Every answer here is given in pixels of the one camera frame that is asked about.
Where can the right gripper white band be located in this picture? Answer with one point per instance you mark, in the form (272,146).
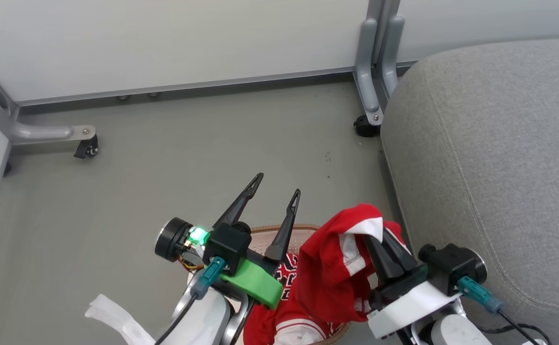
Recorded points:
(404,306)

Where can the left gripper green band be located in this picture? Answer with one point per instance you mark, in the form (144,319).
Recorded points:
(253,283)

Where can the red white jersey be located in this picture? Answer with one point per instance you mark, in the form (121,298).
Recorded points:
(322,268)

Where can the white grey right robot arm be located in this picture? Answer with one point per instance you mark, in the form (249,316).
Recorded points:
(457,333)

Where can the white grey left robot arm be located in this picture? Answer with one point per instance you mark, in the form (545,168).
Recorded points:
(207,321)

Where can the cream perforated laundry basket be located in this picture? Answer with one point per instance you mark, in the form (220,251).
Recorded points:
(265,242)

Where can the black caster wheel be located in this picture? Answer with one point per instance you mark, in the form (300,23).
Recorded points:
(87,147)
(365,128)

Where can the grey fabric sofa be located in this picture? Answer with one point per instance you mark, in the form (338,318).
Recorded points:
(490,158)

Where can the white crumpled cloth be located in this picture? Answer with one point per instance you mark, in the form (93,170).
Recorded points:
(111,314)

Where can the grey metal partition leg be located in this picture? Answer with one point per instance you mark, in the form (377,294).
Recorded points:
(30,130)
(370,62)

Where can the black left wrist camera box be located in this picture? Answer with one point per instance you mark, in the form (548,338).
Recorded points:
(227,247)

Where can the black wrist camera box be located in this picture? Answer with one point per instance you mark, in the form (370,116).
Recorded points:
(452,268)
(227,247)

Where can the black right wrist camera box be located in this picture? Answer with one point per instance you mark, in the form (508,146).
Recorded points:
(452,268)

